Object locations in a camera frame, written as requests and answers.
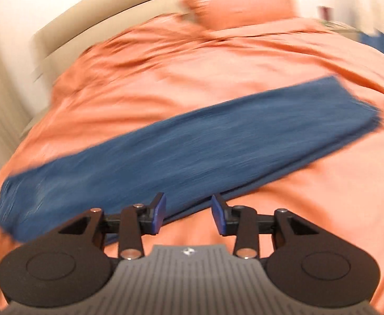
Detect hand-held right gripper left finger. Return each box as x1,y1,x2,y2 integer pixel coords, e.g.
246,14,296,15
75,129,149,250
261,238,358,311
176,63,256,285
58,192,167,260

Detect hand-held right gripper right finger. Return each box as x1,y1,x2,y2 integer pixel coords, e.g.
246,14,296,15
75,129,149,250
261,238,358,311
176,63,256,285
211,193,321,260

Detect blue denim pants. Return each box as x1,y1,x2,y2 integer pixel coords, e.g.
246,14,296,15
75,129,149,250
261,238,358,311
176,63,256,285
0,75,383,244

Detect orange duvet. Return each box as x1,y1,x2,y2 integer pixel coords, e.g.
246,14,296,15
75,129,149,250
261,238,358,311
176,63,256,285
0,16,384,315

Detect beige padded headboard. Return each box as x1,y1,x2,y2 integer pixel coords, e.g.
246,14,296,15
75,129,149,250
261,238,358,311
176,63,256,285
31,0,288,80

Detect orange pillow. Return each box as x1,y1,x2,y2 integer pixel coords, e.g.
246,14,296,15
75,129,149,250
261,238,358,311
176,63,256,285
181,0,298,31

